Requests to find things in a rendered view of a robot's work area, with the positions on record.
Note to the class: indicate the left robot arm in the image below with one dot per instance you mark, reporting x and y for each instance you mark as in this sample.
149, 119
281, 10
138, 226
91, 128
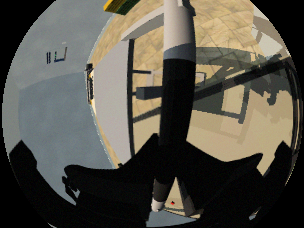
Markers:
68, 189

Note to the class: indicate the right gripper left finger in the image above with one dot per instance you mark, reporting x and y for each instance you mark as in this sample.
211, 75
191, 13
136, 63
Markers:
133, 182

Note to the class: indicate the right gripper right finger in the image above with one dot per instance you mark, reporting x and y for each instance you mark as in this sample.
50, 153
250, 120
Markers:
201, 177

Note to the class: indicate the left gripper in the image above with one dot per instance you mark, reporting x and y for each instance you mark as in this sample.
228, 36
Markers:
71, 184

